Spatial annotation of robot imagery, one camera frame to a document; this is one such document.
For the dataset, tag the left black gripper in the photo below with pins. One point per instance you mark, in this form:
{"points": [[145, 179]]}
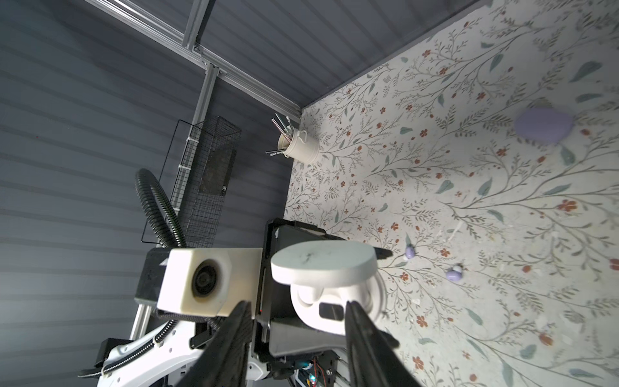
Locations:
{"points": [[279, 331]]}

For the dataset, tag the lavender earbud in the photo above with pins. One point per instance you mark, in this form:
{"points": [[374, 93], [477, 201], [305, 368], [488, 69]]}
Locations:
{"points": [[455, 273], [410, 252]]}

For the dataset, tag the black wire mesh basket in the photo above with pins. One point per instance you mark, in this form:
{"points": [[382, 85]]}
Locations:
{"points": [[187, 214]]}

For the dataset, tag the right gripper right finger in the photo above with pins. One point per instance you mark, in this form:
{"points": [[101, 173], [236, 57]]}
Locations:
{"points": [[371, 360]]}

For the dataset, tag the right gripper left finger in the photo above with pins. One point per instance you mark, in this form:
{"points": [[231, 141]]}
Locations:
{"points": [[225, 360]]}

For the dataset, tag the white earbud case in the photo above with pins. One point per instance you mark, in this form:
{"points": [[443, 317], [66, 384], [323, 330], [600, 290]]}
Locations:
{"points": [[325, 275]]}

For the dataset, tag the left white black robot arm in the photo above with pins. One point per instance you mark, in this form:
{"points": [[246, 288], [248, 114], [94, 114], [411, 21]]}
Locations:
{"points": [[164, 356]]}

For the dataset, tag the lavender earbud case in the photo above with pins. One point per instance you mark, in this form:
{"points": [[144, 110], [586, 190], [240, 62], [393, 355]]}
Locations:
{"points": [[543, 125]]}

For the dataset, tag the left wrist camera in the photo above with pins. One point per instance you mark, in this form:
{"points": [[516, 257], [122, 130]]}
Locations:
{"points": [[202, 282]]}

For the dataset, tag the white pen holder cup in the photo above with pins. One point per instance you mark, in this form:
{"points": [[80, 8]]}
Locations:
{"points": [[294, 143]]}

